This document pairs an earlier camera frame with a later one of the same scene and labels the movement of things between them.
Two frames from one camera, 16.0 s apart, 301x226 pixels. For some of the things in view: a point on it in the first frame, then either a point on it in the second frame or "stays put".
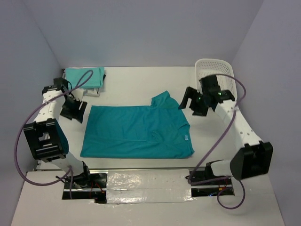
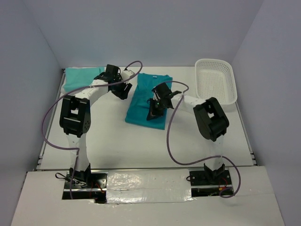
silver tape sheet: x=126 y=186 stays put
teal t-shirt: x=159 y=131 to x=137 y=112
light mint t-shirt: x=84 y=77 stays put
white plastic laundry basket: x=205 y=67 stays put
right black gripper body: x=198 y=103 to x=158 y=107
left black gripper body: x=70 y=108 to x=118 y=89
